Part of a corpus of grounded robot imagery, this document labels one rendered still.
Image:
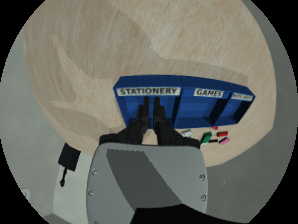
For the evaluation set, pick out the green and white eraser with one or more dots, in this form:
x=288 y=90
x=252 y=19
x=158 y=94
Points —
x=206 y=137

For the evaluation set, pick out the pink rectangular block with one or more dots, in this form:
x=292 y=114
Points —
x=224 y=141

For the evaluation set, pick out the white domino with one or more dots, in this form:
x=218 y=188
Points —
x=187 y=133

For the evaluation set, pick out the blue compartment tray with labels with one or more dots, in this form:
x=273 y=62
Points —
x=200 y=107

